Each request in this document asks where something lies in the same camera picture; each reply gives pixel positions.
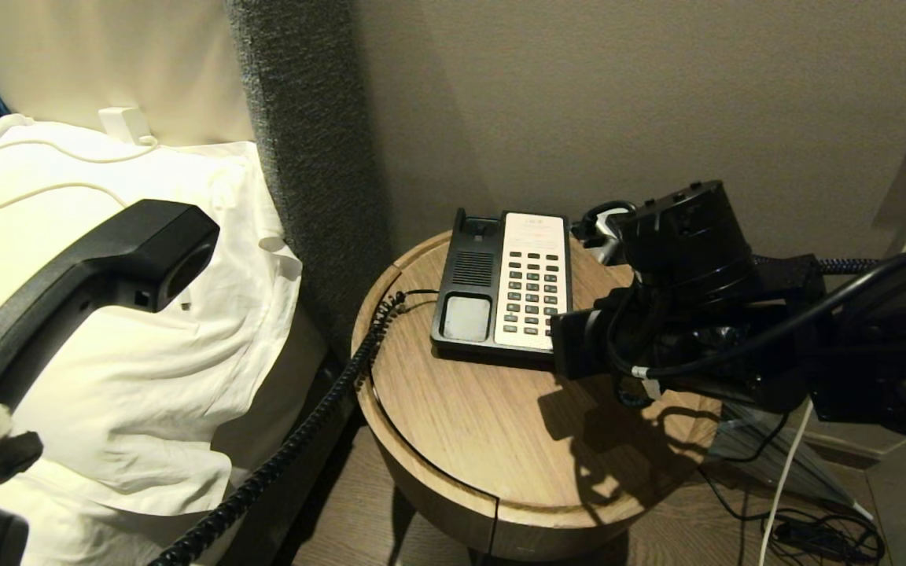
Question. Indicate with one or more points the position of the black phone handset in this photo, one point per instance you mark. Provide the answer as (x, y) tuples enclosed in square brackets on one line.
[(115, 251)]

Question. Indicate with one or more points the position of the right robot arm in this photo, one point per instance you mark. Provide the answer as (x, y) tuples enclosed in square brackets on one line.
[(697, 244)]

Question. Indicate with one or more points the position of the black and white phone base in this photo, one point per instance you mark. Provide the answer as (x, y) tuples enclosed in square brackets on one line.
[(532, 275)]

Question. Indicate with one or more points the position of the white pillow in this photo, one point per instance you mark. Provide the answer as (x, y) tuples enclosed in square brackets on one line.
[(146, 377)]

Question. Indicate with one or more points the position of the white charger plug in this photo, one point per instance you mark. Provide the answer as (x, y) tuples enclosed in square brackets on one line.
[(127, 123)]

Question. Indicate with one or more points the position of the cream padded headboard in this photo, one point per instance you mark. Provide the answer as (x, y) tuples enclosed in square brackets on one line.
[(107, 55)]

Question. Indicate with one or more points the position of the grey upholstered headboard panel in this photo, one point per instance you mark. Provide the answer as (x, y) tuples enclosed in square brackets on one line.
[(303, 141)]

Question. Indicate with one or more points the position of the round wooden side table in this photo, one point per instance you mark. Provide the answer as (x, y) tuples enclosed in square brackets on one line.
[(461, 440)]

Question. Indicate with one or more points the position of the black looped object with silver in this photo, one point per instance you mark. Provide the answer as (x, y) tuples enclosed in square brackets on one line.
[(598, 224)]

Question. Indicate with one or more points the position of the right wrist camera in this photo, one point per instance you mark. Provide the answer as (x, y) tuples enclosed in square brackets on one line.
[(579, 344)]

